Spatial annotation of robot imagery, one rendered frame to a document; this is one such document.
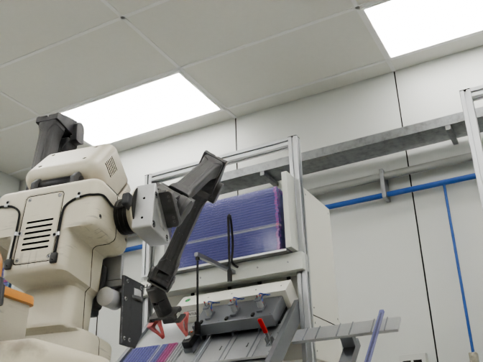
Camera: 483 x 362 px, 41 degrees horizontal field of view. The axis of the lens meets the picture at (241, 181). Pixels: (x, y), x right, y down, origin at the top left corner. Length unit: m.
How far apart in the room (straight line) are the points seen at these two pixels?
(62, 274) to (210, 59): 2.88
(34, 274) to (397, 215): 2.88
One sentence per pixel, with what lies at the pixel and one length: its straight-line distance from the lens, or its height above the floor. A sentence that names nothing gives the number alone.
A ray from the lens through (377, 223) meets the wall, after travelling 4.04.
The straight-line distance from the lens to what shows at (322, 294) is 2.74.
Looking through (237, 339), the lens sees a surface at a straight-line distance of 2.42.
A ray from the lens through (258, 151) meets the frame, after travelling 2.77.
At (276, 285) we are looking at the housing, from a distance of 2.50.
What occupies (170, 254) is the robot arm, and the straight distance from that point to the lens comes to 2.11.
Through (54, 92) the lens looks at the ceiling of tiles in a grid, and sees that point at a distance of 4.60.
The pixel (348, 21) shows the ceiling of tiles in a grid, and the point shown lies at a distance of 3.94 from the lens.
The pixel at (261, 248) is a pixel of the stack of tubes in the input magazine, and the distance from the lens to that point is 2.54.
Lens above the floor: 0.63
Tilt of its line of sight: 24 degrees up
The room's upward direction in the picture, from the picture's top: 2 degrees counter-clockwise
